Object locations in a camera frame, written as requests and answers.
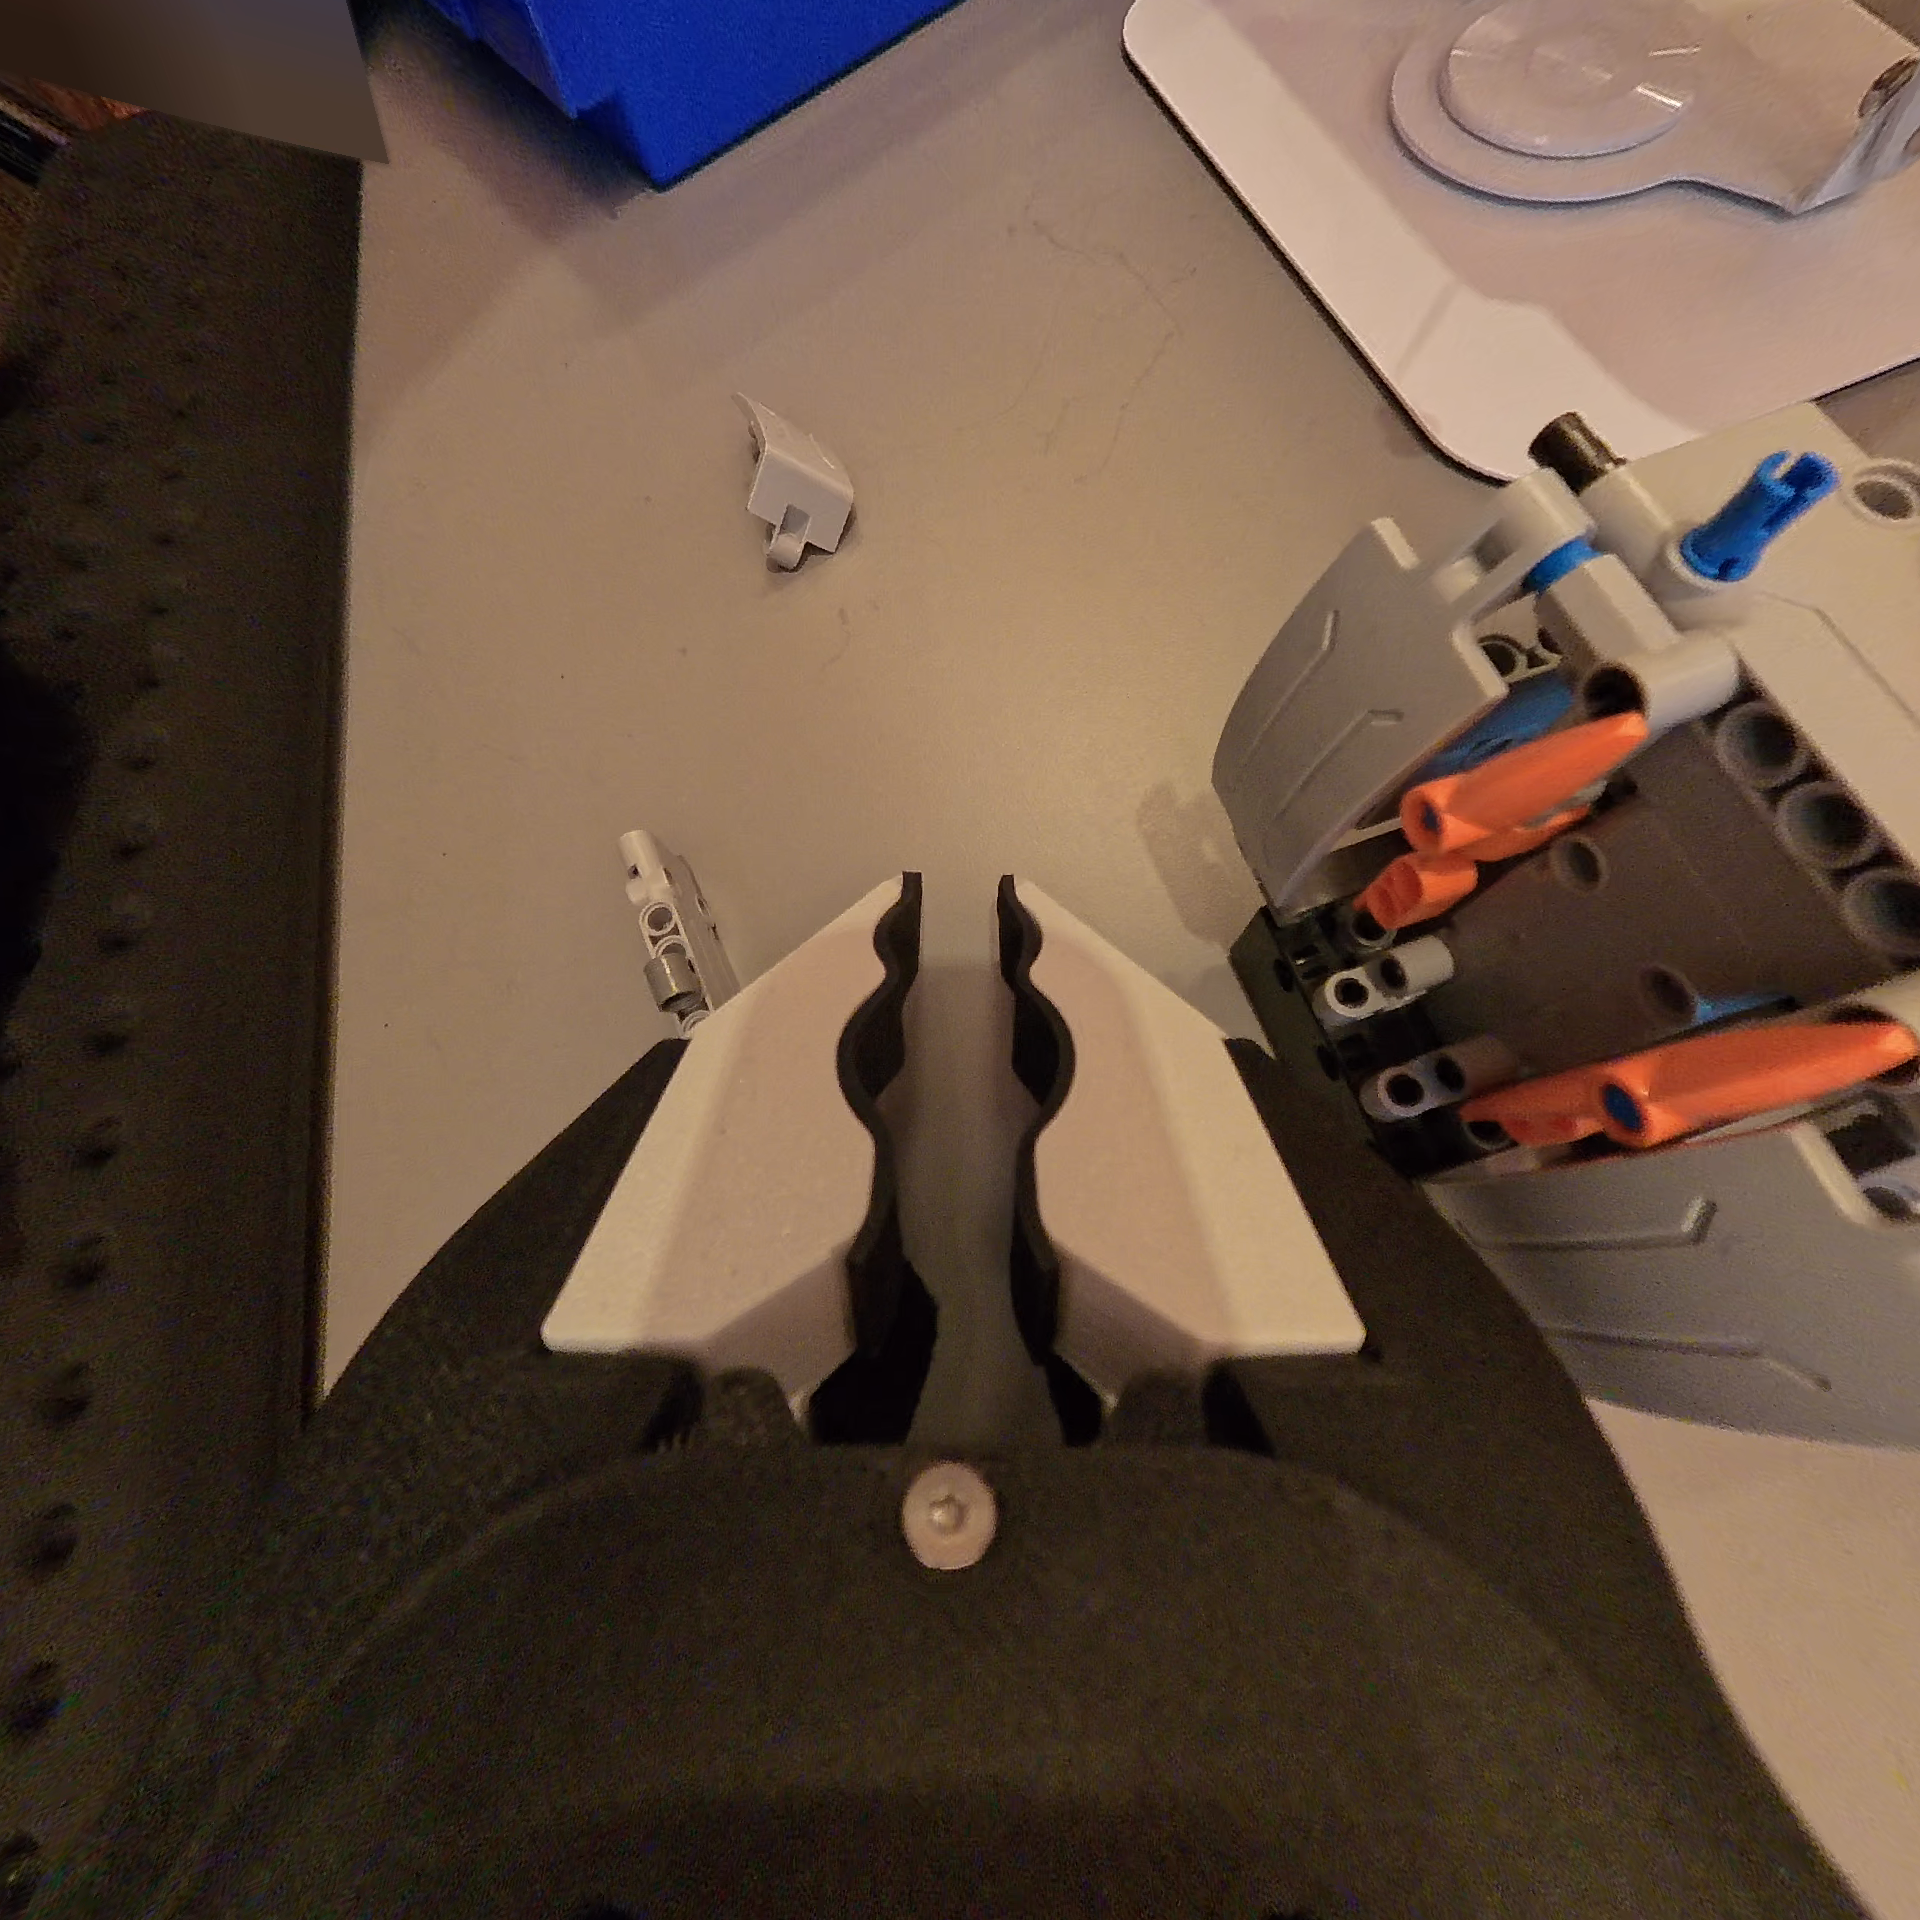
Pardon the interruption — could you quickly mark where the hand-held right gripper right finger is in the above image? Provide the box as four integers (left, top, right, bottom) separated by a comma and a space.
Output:
992, 872, 1368, 1421

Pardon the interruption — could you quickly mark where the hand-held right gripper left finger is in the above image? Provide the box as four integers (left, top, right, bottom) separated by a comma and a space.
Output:
539, 869, 942, 1421

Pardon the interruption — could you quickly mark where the small grey curved brick piece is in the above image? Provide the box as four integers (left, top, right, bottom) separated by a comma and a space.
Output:
732, 391, 860, 572

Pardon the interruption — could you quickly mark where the blue plastic bin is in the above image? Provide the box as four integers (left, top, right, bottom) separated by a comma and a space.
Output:
426, 0, 961, 190

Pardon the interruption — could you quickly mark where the light grey holed brick beam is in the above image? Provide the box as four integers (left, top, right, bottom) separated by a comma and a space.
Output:
618, 827, 744, 1037

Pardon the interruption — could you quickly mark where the grey orange toy brick model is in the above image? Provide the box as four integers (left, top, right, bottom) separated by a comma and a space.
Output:
1211, 401, 1920, 1449

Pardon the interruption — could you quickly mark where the black studded foam pad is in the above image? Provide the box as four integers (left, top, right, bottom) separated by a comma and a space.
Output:
0, 120, 366, 1920

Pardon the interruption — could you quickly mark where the white stand with base plate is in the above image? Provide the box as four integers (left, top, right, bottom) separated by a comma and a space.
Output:
1121, 0, 1920, 485

